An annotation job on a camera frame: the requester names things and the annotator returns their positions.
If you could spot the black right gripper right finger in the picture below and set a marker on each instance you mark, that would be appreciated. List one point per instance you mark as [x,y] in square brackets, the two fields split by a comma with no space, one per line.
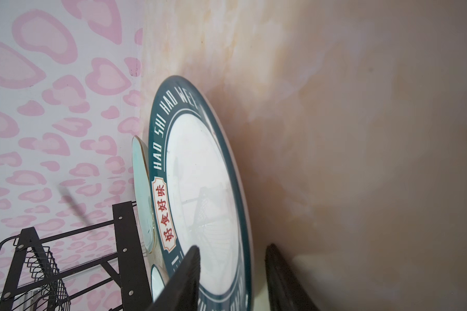
[285,291]

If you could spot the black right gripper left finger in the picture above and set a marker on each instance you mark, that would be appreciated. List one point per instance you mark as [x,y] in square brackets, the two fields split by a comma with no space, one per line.
[182,290]

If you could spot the dark green rim plate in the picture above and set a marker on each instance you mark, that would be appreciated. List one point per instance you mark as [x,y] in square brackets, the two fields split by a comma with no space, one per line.
[198,196]

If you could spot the white plate quatrefoil emblem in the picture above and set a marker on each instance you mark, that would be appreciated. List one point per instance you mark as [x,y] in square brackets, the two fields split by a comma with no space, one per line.
[158,281]

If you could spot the light blue flower plate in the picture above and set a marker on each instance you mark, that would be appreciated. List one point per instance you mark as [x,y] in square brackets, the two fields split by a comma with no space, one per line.
[143,194]

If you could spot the black wire dish rack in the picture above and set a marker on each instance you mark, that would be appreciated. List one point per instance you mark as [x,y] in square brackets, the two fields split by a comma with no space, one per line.
[35,282]

